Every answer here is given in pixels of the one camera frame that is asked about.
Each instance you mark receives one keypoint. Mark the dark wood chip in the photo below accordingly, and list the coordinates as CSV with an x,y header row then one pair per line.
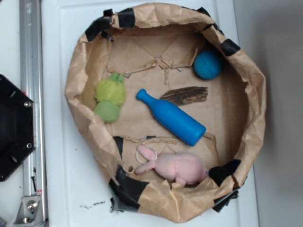
x,y
186,95

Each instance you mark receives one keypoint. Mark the brown paper bag basin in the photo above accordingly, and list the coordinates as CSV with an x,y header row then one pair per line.
x,y
154,46

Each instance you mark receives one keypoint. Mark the blue plastic bottle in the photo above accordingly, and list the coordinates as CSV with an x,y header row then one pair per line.
x,y
173,118

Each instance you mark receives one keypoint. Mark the green plush frog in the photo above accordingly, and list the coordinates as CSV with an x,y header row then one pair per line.
x,y
110,95

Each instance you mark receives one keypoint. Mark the pink plush bunny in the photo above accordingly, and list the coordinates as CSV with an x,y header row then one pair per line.
x,y
183,168

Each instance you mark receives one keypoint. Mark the blue textured ball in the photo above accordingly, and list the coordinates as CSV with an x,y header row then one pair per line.
x,y
208,65

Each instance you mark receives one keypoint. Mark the aluminium extrusion rail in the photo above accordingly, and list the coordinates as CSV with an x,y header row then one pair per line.
x,y
34,167

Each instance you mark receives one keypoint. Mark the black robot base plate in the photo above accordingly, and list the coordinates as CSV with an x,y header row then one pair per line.
x,y
16,128

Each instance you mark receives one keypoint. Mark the metal corner bracket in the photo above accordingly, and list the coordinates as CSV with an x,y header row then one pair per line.
x,y
30,212

